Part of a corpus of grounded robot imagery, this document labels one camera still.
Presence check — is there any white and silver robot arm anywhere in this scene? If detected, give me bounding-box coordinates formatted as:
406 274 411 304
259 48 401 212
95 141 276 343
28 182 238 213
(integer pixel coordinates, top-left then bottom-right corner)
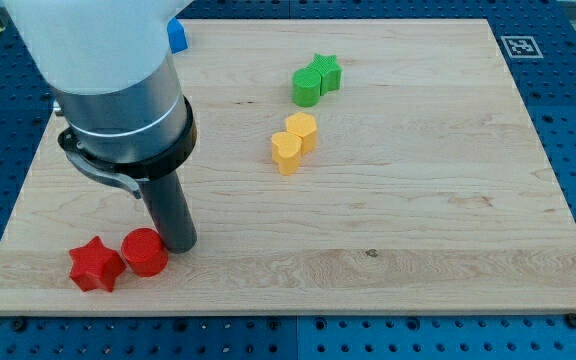
0 0 192 163

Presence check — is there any yellow heart block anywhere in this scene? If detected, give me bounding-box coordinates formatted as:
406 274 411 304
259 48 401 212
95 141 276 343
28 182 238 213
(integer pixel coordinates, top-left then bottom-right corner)
271 132 302 175

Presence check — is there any light wooden board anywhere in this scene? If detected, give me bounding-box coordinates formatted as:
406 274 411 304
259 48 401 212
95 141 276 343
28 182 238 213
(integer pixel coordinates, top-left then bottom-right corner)
0 19 576 317

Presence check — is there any yellow hexagon block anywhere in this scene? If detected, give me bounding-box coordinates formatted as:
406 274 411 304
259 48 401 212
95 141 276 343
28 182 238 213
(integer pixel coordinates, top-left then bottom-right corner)
285 112 318 154

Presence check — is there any green cylinder block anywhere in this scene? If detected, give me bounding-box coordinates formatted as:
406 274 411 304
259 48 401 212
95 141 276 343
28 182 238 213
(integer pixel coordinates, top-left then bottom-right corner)
292 68 321 107

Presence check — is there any green star block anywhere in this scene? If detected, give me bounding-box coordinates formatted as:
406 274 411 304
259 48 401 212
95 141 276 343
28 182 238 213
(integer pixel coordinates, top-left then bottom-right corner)
308 53 342 96

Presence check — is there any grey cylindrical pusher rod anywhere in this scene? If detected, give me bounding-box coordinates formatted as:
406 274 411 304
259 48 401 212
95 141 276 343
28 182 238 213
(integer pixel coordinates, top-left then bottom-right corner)
138 172 197 253

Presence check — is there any red cylinder block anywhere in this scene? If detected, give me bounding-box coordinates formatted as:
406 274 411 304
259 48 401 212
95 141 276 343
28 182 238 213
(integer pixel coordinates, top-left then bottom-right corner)
121 228 168 277

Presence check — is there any blue block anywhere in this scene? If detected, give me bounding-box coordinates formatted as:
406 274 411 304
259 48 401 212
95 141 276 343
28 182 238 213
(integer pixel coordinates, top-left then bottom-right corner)
167 18 188 54

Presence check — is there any red star block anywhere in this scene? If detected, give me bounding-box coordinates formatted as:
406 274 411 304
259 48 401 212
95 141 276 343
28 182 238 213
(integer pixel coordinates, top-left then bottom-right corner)
69 236 126 292

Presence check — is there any white fiducial marker tag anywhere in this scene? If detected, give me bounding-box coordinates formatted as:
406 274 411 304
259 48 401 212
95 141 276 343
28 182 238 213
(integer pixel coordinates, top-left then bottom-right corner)
501 35 543 59

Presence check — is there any black clamp ring with lever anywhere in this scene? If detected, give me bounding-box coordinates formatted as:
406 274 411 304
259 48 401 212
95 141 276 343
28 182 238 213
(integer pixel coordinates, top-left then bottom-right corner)
57 96 198 200

